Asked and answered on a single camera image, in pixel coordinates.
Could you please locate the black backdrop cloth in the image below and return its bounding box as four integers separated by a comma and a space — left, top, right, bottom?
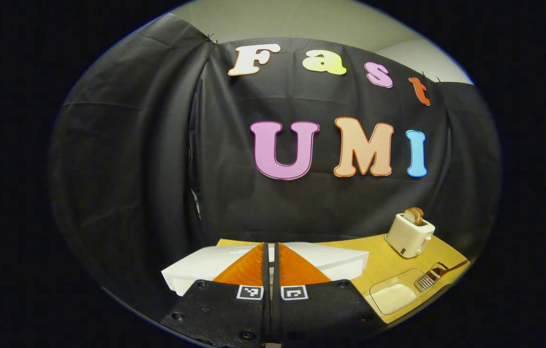
48, 12, 503, 319

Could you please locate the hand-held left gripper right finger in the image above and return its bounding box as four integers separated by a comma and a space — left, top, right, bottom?
273, 242, 386, 348

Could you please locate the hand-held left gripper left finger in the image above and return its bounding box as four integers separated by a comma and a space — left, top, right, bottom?
161, 242, 272, 348

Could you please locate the clear plastic rice box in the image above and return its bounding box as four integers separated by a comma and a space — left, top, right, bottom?
370, 269, 431, 316

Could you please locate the white rice cooker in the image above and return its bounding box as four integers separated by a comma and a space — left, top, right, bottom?
161, 242, 370, 296

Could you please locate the white toaster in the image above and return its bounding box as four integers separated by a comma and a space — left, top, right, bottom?
385, 213, 435, 259

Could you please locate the brown wooden spoon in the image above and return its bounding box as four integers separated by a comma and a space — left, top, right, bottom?
435, 260, 469, 277

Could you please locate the white raw rice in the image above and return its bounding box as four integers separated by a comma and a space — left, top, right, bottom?
384, 284, 419, 310

